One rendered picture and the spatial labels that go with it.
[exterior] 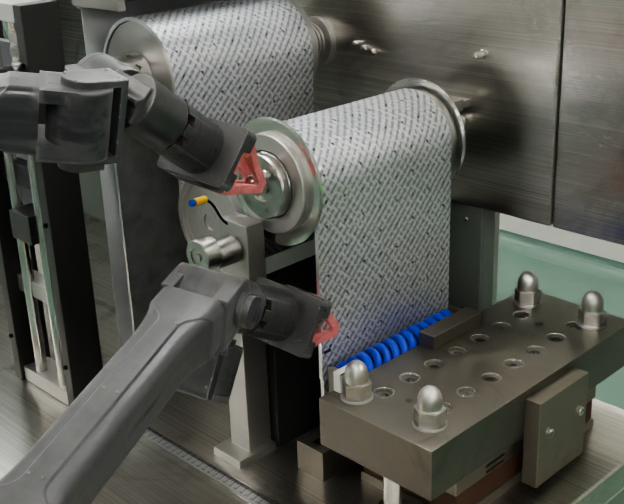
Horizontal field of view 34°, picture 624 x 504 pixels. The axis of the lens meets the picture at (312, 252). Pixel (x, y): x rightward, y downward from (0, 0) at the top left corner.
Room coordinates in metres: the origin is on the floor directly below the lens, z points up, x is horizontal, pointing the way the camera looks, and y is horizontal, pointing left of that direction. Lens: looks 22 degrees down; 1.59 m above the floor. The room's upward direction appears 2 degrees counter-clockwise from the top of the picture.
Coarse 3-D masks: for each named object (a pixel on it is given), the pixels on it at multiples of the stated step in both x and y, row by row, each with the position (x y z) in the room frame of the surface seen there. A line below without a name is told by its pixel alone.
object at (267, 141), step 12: (264, 132) 1.08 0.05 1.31; (264, 144) 1.07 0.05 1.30; (276, 144) 1.06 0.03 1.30; (288, 144) 1.05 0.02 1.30; (288, 156) 1.04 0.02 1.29; (288, 168) 1.04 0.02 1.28; (300, 168) 1.03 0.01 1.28; (300, 180) 1.03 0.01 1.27; (300, 192) 1.03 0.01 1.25; (300, 204) 1.03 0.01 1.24; (252, 216) 1.09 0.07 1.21; (288, 216) 1.05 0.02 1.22; (300, 216) 1.03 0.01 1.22; (264, 228) 1.07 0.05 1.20; (276, 228) 1.06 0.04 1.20; (288, 228) 1.05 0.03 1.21
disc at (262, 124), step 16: (256, 128) 1.09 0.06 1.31; (272, 128) 1.07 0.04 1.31; (288, 128) 1.05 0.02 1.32; (304, 144) 1.04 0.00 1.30; (304, 160) 1.04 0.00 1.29; (320, 192) 1.02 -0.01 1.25; (320, 208) 1.02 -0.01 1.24; (304, 224) 1.04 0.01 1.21; (272, 240) 1.08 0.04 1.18; (288, 240) 1.06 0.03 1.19; (304, 240) 1.04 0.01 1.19
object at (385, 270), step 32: (448, 192) 1.19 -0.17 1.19; (352, 224) 1.07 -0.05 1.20; (384, 224) 1.11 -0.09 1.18; (416, 224) 1.15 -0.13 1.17; (448, 224) 1.19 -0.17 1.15; (320, 256) 1.03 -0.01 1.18; (352, 256) 1.07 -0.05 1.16; (384, 256) 1.11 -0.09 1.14; (416, 256) 1.15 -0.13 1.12; (448, 256) 1.19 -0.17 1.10; (320, 288) 1.03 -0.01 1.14; (352, 288) 1.07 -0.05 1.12; (384, 288) 1.11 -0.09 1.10; (416, 288) 1.15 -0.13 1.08; (448, 288) 1.19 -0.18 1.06; (352, 320) 1.07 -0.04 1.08; (384, 320) 1.11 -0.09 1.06; (416, 320) 1.15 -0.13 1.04; (320, 352) 1.03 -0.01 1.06; (352, 352) 1.07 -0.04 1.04
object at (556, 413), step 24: (552, 384) 1.00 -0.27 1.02; (576, 384) 1.01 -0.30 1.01; (528, 408) 0.97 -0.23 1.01; (552, 408) 0.98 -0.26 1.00; (576, 408) 1.01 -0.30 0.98; (528, 432) 0.97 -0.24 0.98; (552, 432) 0.97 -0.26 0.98; (576, 432) 1.02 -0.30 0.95; (528, 456) 0.97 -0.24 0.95; (552, 456) 0.98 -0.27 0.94; (576, 456) 1.02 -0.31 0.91; (528, 480) 0.97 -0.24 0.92
